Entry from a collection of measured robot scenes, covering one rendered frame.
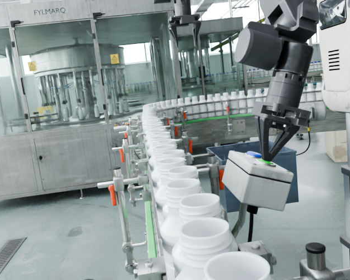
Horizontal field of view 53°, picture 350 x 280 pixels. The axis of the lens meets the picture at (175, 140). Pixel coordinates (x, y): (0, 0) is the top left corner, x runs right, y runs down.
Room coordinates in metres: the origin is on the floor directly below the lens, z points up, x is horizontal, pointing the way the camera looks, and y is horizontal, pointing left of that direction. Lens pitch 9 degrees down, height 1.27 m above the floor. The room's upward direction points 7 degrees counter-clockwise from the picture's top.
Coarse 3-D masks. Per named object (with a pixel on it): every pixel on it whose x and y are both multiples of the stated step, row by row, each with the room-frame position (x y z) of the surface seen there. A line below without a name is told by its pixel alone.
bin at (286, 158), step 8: (232, 144) 1.66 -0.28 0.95; (240, 144) 1.67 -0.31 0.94; (248, 144) 1.67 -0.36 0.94; (256, 144) 1.67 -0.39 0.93; (272, 144) 1.62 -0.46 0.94; (208, 152) 1.59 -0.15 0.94; (216, 152) 1.66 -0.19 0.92; (224, 152) 1.66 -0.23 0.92; (256, 152) 1.67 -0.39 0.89; (280, 152) 1.37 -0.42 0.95; (288, 152) 1.37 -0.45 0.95; (296, 152) 1.37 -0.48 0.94; (216, 160) 1.45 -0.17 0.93; (224, 160) 1.35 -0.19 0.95; (272, 160) 1.37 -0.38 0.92; (280, 160) 1.37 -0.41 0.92; (288, 160) 1.37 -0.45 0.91; (288, 168) 1.37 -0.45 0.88; (296, 168) 1.38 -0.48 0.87; (296, 176) 1.38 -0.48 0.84; (296, 184) 1.38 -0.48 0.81; (224, 192) 1.35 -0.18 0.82; (296, 192) 1.38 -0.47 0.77; (224, 200) 1.37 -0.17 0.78; (232, 200) 1.35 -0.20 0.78; (288, 200) 1.37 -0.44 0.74; (296, 200) 1.38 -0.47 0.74; (224, 208) 1.38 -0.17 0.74; (232, 208) 1.35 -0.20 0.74
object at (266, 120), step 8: (256, 104) 0.63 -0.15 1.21; (256, 112) 0.62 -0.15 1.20; (264, 112) 0.60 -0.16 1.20; (272, 112) 0.60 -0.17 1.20; (264, 120) 0.58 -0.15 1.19; (272, 120) 0.58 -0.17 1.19; (280, 120) 0.58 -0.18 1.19; (288, 120) 0.58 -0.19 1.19; (264, 128) 0.58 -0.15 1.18; (280, 128) 0.59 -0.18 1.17; (288, 128) 0.58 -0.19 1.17; (296, 128) 0.58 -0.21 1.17; (264, 136) 0.59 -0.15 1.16; (288, 136) 0.59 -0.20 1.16; (264, 144) 0.59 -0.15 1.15; (280, 144) 0.59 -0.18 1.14; (264, 152) 0.60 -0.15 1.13; (272, 152) 0.60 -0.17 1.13; (264, 160) 0.60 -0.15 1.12
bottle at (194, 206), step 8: (184, 200) 0.30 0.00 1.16; (192, 200) 0.31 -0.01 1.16; (200, 200) 0.31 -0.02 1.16; (208, 200) 0.31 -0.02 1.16; (216, 200) 0.30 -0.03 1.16; (184, 208) 0.28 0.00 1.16; (192, 208) 0.28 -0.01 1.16; (200, 208) 0.28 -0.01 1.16; (208, 208) 0.28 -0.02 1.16; (216, 208) 0.28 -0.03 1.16; (184, 216) 0.29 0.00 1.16; (192, 216) 0.28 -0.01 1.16; (200, 216) 0.28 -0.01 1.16; (208, 216) 0.28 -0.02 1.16; (216, 216) 0.28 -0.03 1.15; (232, 240) 0.30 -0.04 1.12; (176, 248) 0.29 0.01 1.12; (176, 256) 0.28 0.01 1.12; (176, 264) 0.28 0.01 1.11; (176, 272) 0.29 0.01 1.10
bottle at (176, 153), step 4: (164, 152) 0.54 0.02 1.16; (168, 152) 0.55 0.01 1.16; (172, 152) 0.55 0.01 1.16; (176, 152) 0.55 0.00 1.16; (180, 152) 0.54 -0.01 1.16; (164, 156) 0.52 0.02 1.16; (168, 156) 0.52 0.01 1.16; (172, 156) 0.51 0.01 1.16; (176, 156) 0.52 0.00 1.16; (180, 156) 0.52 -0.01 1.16; (184, 156) 0.54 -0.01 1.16; (184, 160) 0.53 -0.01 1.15; (160, 180) 0.52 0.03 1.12; (160, 184) 0.52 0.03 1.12
